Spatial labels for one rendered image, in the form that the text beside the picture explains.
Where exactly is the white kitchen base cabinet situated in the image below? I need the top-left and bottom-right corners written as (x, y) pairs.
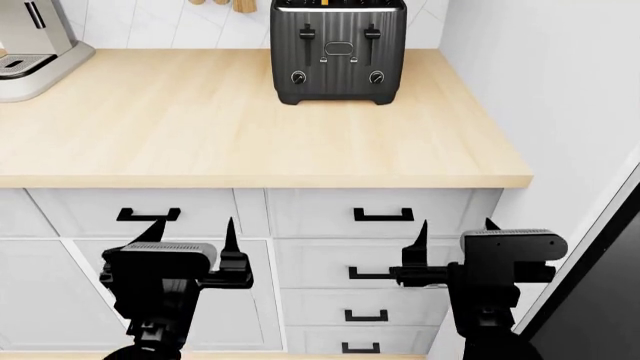
top-left (0, 186), bottom-right (505, 357)

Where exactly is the silver espresso coffee machine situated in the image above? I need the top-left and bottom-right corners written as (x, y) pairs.
top-left (0, 0), bottom-right (97, 104)

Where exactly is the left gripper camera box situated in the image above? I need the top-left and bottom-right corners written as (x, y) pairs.
top-left (102, 241), bottom-right (220, 279)

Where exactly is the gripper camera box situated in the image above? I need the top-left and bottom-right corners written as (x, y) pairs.
top-left (102, 241), bottom-right (220, 279)
top-left (460, 227), bottom-right (569, 272)

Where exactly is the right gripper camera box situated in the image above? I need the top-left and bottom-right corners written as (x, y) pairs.
top-left (460, 227), bottom-right (569, 272)

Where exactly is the black drawer pull handle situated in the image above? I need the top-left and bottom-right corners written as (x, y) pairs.
top-left (353, 207), bottom-right (415, 223)
top-left (115, 207), bottom-right (182, 223)
top-left (341, 341), bottom-right (382, 355)
top-left (344, 309), bottom-right (390, 323)
top-left (348, 266), bottom-right (401, 280)

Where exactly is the black glossy tall appliance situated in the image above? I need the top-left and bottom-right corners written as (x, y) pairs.
top-left (509, 160), bottom-right (640, 360)

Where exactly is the black four-slot toaster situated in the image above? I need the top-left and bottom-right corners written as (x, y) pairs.
top-left (269, 0), bottom-right (407, 107)

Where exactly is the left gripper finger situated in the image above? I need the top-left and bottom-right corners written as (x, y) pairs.
top-left (217, 216), bottom-right (250, 273)
top-left (128, 216), bottom-right (167, 246)

